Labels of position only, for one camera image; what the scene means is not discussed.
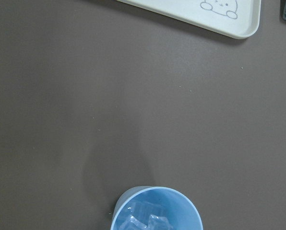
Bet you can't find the ice cube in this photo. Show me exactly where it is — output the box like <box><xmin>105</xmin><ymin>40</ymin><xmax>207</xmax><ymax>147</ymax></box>
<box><xmin>119</xmin><ymin>215</ymin><xmax>147</xmax><ymax>230</ymax></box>

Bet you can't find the light blue plastic cup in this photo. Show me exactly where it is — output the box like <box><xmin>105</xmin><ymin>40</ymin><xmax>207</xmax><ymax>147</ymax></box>
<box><xmin>110</xmin><ymin>186</ymin><xmax>203</xmax><ymax>230</ymax></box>

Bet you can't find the cream rabbit tray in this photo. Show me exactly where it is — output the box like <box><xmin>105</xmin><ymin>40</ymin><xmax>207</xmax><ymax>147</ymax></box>
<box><xmin>122</xmin><ymin>0</ymin><xmax>261</xmax><ymax>39</ymax></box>

